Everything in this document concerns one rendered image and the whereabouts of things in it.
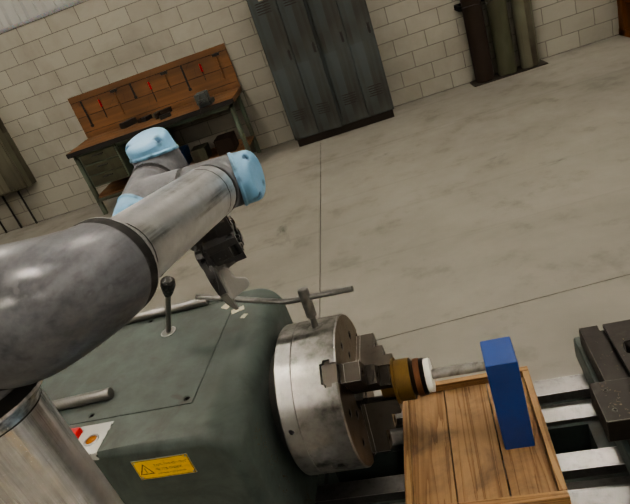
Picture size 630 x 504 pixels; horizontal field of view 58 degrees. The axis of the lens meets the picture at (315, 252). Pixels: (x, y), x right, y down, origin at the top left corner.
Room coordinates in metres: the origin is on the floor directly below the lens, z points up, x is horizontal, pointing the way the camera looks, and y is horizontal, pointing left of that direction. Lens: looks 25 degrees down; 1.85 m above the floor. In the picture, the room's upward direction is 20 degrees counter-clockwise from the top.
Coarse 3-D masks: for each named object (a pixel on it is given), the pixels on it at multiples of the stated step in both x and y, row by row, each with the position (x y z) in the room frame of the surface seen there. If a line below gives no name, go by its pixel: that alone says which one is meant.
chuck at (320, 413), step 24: (312, 336) 0.94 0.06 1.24; (336, 336) 0.93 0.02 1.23; (312, 360) 0.89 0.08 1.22; (336, 360) 0.88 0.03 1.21; (312, 384) 0.86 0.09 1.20; (336, 384) 0.84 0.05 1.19; (312, 408) 0.83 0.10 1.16; (336, 408) 0.82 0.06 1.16; (312, 432) 0.82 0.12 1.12; (336, 432) 0.80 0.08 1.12; (360, 432) 0.86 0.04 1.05; (312, 456) 0.82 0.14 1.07; (336, 456) 0.81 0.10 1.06; (360, 456) 0.81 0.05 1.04
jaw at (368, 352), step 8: (360, 336) 1.06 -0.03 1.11; (368, 336) 1.06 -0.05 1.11; (360, 344) 1.04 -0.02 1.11; (368, 344) 1.03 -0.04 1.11; (376, 344) 1.05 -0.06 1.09; (360, 352) 1.02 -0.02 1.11; (368, 352) 1.01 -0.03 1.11; (376, 352) 1.00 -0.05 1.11; (384, 352) 1.01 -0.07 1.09; (360, 360) 0.99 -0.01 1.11; (368, 360) 0.98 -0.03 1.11; (376, 360) 0.98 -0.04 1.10; (384, 360) 0.97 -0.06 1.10
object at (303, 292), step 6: (300, 288) 1.00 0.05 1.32; (306, 288) 0.99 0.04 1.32; (300, 294) 0.98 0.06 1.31; (306, 294) 0.98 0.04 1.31; (306, 300) 0.98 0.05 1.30; (306, 306) 0.98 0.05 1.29; (312, 306) 0.98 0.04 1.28; (306, 312) 0.98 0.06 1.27; (312, 312) 0.97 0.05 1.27; (312, 318) 0.97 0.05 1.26; (312, 324) 0.97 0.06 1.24
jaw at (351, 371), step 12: (324, 372) 0.87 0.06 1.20; (336, 372) 0.86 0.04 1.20; (348, 372) 0.86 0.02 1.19; (360, 372) 0.85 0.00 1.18; (372, 372) 0.88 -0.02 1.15; (384, 372) 0.89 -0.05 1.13; (324, 384) 0.85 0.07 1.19; (348, 384) 0.86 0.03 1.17; (360, 384) 0.86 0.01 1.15; (372, 384) 0.87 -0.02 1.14; (384, 384) 0.88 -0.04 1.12
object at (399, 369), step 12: (396, 360) 0.93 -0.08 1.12; (408, 360) 0.93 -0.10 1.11; (420, 360) 0.91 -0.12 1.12; (396, 372) 0.90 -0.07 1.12; (408, 372) 0.89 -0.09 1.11; (420, 372) 0.89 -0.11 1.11; (396, 384) 0.89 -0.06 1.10; (408, 384) 0.88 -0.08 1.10; (420, 384) 0.87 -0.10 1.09; (384, 396) 0.90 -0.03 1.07; (396, 396) 0.88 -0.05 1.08; (408, 396) 0.88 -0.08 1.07
